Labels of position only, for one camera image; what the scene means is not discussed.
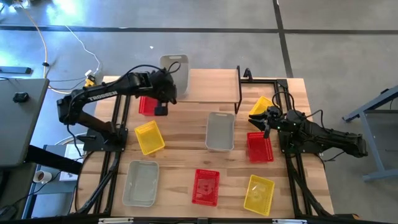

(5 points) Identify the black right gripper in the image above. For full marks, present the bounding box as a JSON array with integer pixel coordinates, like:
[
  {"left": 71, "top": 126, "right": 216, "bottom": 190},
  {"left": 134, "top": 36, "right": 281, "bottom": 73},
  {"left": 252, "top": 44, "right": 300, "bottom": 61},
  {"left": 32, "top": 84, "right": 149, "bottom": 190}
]
[{"left": 248, "top": 105, "right": 289, "bottom": 139}]

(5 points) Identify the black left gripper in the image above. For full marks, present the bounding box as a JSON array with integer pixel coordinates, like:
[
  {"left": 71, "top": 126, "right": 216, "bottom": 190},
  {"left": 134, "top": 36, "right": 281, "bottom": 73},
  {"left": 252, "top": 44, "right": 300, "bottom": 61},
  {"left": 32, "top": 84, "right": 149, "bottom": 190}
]
[{"left": 148, "top": 68, "right": 178, "bottom": 117}]

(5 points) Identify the red slotted plastic basket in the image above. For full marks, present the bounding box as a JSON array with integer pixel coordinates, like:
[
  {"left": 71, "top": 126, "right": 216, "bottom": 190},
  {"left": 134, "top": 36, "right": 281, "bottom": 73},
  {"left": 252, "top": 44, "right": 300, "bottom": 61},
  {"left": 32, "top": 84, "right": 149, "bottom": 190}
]
[
  {"left": 138, "top": 95, "right": 161, "bottom": 117},
  {"left": 246, "top": 131, "right": 275, "bottom": 164},
  {"left": 191, "top": 168, "right": 221, "bottom": 207}
]

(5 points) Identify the yellow slotted plastic basket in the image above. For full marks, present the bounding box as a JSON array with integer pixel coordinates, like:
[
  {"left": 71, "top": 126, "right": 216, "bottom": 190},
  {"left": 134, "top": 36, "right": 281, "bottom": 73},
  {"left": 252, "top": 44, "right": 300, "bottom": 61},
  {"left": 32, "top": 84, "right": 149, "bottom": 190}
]
[
  {"left": 134, "top": 119, "right": 166, "bottom": 156},
  {"left": 243, "top": 174, "right": 275, "bottom": 217},
  {"left": 248, "top": 95, "right": 275, "bottom": 116}
]

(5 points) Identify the grey plastic basket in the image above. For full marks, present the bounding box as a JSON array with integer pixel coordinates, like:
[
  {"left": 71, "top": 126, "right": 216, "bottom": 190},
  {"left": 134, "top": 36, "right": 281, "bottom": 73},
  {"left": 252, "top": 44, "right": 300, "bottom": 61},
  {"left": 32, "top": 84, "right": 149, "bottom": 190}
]
[
  {"left": 159, "top": 54, "right": 190, "bottom": 96},
  {"left": 205, "top": 111, "right": 236, "bottom": 152},
  {"left": 121, "top": 159, "right": 160, "bottom": 208}
]

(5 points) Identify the wooden shelf with black legs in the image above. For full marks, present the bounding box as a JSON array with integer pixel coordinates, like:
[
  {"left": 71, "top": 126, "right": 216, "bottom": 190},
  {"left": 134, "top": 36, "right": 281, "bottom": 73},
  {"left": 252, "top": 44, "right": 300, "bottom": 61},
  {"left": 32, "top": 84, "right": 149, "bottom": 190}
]
[{"left": 167, "top": 65, "right": 244, "bottom": 115}]

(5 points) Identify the white paper sheet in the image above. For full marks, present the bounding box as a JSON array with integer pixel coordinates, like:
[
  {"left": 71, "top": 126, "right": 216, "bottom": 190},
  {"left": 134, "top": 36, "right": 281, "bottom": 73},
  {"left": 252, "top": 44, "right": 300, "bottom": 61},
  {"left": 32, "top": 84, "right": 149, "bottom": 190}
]
[{"left": 58, "top": 143, "right": 86, "bottom": 182}]

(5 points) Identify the white paper cup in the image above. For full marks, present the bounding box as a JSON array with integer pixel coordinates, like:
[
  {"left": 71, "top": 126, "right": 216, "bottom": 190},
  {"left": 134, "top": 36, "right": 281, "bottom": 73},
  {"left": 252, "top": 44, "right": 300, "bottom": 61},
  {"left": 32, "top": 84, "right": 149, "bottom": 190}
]
[{"left": 32, "top": 170, "right": 53, "bottom": 184}]

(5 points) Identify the small black device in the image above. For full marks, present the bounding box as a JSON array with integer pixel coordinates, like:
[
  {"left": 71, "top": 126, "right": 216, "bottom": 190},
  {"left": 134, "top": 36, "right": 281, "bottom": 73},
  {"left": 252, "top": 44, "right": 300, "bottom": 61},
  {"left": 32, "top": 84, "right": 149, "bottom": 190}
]
[{"left": 12, "top": 91, "right": 30, "bottom": 104}]

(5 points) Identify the grey side table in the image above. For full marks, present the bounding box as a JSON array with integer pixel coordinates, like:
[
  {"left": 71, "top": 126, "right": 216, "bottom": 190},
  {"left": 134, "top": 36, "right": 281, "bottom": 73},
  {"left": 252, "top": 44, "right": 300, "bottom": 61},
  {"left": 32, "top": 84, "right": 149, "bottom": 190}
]
[{"left": 0, "top": 77, "right": 50, "bottom": 169}]

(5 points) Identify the dark blue-grey bar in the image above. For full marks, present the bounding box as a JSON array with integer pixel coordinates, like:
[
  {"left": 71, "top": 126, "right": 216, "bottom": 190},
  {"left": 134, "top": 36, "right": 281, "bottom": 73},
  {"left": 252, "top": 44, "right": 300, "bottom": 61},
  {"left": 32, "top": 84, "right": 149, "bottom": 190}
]
[{"left": 0, "top": 65, "right": 33, "bottom": 75}]

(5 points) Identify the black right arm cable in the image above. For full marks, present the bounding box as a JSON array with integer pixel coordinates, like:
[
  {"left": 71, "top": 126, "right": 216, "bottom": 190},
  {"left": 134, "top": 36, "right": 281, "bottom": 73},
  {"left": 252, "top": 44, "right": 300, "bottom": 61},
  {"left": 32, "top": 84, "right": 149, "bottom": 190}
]
[{"left": 272, "top": 91, "right": 297, "bottom": 113}]

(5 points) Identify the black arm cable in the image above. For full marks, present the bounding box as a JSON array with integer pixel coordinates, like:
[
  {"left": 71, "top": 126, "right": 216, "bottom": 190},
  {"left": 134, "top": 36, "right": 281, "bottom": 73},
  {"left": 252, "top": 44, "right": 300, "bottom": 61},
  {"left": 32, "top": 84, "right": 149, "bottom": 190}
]
[
  {"left": 272, "top": 91, "right": 297, "bottom": 113},
  {"left": 119, "top": 61, "right": 182, "bottom": 82}
]

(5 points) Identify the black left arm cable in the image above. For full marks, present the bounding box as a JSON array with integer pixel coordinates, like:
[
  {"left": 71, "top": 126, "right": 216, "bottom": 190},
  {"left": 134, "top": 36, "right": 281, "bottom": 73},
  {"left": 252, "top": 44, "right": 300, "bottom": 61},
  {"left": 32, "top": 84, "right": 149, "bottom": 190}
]
[{"left": 119, "top": 61, "right": 182, "bottom": 82}]

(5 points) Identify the black aluminium table frame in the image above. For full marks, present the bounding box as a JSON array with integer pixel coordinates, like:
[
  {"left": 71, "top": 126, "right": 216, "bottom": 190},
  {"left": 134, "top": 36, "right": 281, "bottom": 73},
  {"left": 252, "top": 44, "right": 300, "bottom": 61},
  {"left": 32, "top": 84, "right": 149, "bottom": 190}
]
[{"left": 73, "top": 77, "right": 335, "bottom": 224}]

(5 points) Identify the thin white cable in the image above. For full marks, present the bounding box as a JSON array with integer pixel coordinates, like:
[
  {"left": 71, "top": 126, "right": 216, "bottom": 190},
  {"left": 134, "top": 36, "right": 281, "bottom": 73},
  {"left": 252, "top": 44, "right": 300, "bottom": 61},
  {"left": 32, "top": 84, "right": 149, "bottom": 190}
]
[{"left": 64, "top": 25, "right": 102, "bottom": 75}]

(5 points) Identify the blue-grey metal table frame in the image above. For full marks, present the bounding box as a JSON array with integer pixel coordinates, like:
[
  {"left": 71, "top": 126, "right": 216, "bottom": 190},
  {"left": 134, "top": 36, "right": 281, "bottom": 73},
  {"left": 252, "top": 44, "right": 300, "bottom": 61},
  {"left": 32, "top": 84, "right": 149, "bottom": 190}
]
[{"left": 341, "top": 85, "right": 398, "bottom": 182}]

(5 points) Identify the beige cable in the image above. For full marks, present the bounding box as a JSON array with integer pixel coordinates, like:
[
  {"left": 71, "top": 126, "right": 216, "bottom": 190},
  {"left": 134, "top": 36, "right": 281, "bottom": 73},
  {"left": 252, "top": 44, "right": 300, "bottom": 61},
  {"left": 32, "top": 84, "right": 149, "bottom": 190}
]
[{"left": 17, "top": 0, "right": 74, "bottom": 95}]

